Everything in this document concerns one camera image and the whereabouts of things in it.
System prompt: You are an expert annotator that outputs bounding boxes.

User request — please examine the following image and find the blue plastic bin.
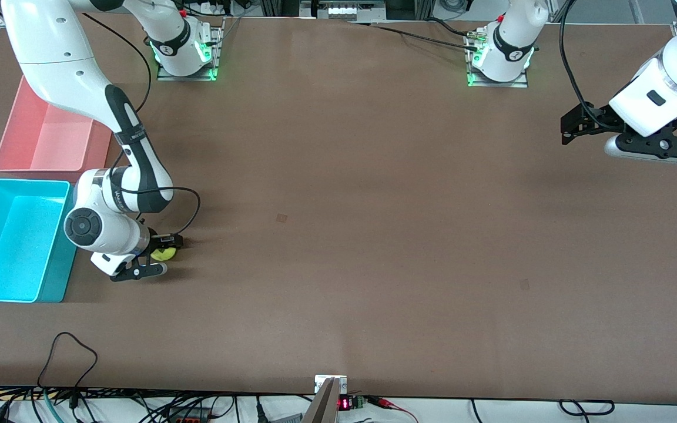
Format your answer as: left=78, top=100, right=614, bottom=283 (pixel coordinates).
left=0, top=178, right=81, bottom=304

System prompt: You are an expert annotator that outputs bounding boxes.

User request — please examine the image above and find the pink plastic bin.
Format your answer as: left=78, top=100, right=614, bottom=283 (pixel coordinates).
left=0, top=75, right=115, bottom=183

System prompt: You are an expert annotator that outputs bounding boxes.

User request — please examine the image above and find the grey metal bar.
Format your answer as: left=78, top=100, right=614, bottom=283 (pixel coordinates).
left=302, top=377, right=340, bottom=423

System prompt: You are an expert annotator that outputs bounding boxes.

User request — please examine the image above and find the white power strip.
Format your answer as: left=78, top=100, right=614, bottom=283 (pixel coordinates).
left=300, top=0, right=387, bottom=22

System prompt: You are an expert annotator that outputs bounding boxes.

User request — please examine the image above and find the red clip lead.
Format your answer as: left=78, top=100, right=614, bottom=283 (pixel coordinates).
left=367, top=396, right=419, bottom=423

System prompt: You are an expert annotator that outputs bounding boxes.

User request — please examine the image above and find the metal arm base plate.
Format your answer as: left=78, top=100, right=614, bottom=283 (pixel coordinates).
left=465, top=29, right=531, bottom=89
left=156, top=18, right=225, bottom=82

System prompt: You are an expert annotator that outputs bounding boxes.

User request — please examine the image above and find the black left camera bracket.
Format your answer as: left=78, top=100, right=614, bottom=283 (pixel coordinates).
left=616, top=110, right=677, bottom=161

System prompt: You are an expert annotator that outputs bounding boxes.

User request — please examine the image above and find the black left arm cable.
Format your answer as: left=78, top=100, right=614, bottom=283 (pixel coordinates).
left=558, top=0, right=610, bottom=127

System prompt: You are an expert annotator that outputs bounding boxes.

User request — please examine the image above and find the thin black looped cable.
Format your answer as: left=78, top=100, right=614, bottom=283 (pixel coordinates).
left=37, top=331, right=99, bottom=409

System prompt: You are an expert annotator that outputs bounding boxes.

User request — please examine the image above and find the short black table cable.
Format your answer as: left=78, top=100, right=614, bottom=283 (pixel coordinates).
left=425, top=17, right=480, bottom=38

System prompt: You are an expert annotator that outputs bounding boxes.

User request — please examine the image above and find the long black table cable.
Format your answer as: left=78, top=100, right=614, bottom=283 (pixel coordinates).
left=347, top=21, right=481, bottom=51

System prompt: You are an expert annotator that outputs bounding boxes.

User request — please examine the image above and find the teal cable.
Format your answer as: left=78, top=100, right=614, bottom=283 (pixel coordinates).
left=43, top=388, right=61, bottom=423

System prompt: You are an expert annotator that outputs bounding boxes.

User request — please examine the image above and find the silver camera mount bracket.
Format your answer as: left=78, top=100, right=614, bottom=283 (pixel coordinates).
left=314, top=374, right=348, bottom=395

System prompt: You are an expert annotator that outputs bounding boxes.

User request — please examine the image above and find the black coiled cable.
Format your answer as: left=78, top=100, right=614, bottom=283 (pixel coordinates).
left=558, top=399, right=616, bottom=417

